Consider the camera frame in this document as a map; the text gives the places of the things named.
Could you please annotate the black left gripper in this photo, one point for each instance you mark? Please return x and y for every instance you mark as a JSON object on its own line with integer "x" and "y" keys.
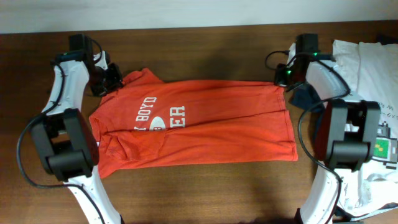
{"x": 109, "y": 78}

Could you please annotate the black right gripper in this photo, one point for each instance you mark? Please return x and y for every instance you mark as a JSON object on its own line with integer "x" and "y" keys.
{"x": 282, "y": 76}

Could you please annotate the orange printed t-shirt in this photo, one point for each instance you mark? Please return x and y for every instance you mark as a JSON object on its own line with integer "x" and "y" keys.
{"x": 151, "y": 123}

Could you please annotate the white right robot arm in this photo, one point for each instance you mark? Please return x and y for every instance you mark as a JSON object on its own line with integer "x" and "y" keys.
{"x": 345, "y": 138}

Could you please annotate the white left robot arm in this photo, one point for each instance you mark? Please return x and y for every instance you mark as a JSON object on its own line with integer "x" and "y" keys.
{"x": 65, "y": 145}

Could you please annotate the white t-shirt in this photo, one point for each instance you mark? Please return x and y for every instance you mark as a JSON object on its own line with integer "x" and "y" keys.
{"x": 370, "y": 69}

